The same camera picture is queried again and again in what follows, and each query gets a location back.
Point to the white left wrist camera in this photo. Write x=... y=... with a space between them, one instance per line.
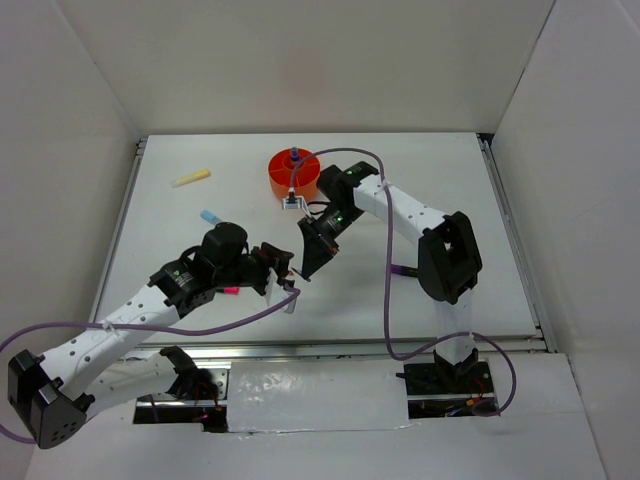
x=275 y=296

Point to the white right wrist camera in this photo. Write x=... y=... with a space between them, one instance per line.
x=292 y=201

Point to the orange round organizer container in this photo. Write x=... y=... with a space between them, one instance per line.
x=280 y=170

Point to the pink highlighter marker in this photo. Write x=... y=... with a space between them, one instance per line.
x=228 y=290

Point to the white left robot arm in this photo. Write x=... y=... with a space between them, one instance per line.
x=56 y=392

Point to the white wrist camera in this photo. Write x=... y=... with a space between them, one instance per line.
x=275 y=296
x=292 y=201

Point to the purple highlighter marker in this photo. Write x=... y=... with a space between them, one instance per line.
x=402 y=270

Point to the blue-capped clear tube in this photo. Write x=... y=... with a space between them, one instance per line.
x=209 y=217

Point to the white foil-covered panel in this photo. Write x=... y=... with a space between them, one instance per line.
x=319 y=395

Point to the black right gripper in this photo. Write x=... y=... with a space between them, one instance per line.
x=318 y=250

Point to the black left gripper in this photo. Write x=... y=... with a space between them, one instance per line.
x=274 y=257

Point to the yellow glue stick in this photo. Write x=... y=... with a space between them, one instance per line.
x=190 y=178

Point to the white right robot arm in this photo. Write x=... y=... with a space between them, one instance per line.
x=448 y=258

